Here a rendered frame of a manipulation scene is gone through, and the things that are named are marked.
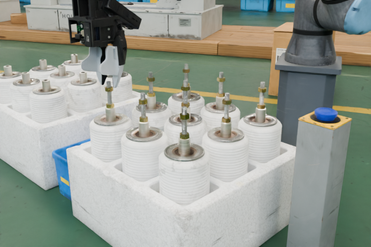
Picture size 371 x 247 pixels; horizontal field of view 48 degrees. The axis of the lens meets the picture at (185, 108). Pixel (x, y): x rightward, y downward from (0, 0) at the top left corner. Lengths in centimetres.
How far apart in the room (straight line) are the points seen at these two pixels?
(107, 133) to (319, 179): 44
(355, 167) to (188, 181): 73
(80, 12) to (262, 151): 47
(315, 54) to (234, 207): 60
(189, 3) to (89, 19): 213
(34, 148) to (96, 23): 47
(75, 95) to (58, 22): 219
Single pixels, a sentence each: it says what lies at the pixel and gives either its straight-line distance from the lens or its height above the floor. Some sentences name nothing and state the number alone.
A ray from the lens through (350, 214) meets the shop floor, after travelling 113.
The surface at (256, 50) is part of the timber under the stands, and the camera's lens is 273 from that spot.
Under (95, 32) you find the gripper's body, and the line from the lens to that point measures 85.
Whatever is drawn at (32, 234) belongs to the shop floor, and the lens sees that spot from 105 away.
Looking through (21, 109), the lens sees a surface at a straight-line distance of 129.
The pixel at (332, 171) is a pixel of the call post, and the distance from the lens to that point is 81.
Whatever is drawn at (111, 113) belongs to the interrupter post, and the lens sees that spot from 93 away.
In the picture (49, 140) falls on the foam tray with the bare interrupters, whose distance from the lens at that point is 116.
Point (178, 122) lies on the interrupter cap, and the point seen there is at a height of 25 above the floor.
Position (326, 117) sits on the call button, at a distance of 78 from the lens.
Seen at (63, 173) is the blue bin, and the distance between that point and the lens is 113.
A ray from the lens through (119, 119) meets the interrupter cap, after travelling 94.
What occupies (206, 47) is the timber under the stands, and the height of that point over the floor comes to 5.
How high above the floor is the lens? 59
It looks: 19 degrees down
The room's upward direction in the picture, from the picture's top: straight up
